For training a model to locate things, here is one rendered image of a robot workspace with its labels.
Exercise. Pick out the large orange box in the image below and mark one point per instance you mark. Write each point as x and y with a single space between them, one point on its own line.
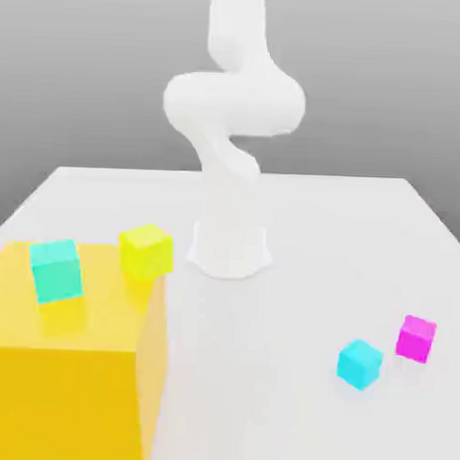
60 396

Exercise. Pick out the small turquoise cube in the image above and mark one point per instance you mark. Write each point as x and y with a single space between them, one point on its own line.
56 274

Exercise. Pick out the small yellow cube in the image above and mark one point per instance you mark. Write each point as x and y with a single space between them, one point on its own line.
145 253

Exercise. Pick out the small magenta cube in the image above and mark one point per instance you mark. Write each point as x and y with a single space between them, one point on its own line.
414 339

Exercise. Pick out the small cyan cube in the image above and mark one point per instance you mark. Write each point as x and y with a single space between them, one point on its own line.
358 365

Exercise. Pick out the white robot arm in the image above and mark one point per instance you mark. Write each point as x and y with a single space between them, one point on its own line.
234 99

